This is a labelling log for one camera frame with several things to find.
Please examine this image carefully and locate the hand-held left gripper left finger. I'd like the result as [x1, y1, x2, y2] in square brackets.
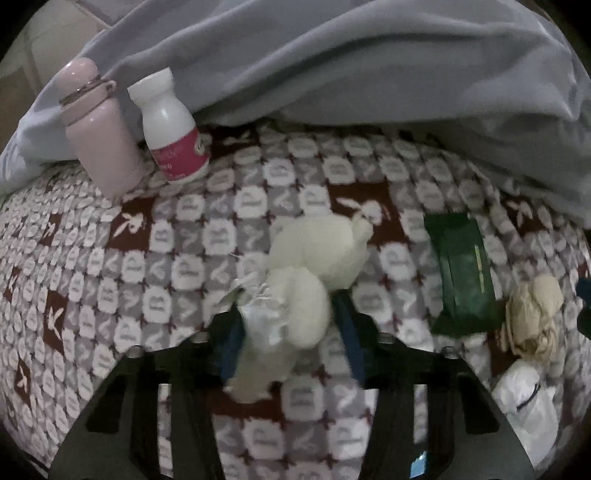
[48, 302, 247, 480]

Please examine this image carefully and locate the light blue quilt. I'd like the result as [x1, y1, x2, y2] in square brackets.
[0, 0, 591, 232]

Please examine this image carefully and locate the white bottle red label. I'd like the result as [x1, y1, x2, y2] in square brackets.
[127, 67, 211, 185]

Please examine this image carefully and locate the white plush toy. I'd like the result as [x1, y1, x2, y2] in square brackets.
[265, 215, 375, 352]

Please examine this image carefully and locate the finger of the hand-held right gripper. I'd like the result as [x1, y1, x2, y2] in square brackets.
[575, 277, 591, 324]

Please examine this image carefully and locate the pink thermos bottle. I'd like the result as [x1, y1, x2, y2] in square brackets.
[59, 56, 148, 201]

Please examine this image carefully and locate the dark green packet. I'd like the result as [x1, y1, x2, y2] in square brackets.
[424, 212, 505, 336]

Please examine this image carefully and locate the white printed plastic wrapper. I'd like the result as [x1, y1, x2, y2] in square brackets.
[491, 360, 560, 468]

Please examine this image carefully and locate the beige tissue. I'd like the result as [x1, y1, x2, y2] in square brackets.
[499, 274, 566, 359]

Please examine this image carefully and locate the printed blanket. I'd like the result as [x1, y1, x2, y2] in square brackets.
[0, 122, 591, 480]

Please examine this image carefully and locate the light blue wrapper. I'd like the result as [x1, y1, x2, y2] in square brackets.
[409, 450, 430, 479]

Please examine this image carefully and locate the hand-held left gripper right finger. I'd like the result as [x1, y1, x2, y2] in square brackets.
[329, 293, 537, 480]

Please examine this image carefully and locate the white crinkled wrapper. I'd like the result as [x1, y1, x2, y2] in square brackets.
[225, 272, 298, 403]

